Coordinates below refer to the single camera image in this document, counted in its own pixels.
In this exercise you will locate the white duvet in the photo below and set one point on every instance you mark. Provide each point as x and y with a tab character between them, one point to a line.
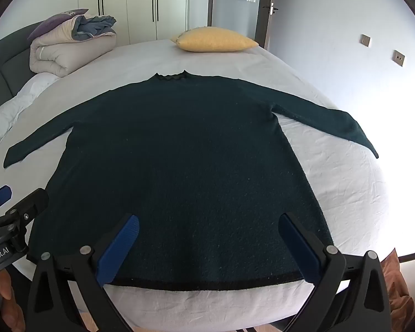
10	110

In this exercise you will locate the yellow pillow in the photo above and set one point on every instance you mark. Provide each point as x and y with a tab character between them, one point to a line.
214	39

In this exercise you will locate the white wardrobe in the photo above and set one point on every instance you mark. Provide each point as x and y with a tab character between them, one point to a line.
131	7

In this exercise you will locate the blue-grey blanket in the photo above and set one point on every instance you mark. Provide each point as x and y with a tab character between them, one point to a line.
93	26

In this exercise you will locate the brown crumpled bag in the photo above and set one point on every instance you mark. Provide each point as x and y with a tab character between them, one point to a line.
399	280

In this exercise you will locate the white bed sheet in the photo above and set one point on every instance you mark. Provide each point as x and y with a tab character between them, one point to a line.
332	179

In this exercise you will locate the dark grey padded headboard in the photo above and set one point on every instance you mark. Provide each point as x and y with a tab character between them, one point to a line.
3	65

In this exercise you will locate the dark green sweater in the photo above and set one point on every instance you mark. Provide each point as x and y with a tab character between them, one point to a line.
179	162

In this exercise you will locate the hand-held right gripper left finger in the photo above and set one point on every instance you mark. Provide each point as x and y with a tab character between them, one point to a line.
119	249

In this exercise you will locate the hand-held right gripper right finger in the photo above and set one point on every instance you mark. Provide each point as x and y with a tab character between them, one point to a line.
301	249

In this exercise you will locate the dark brown door frame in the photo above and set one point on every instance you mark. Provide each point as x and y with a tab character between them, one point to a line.
211	0

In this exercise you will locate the person's left hand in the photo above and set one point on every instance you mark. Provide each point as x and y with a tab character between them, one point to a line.
3	294

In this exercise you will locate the purple pillow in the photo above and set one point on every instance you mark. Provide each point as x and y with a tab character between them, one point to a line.
52	24

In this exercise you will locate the folded beige quilt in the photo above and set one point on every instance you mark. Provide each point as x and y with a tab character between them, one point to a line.
62	55

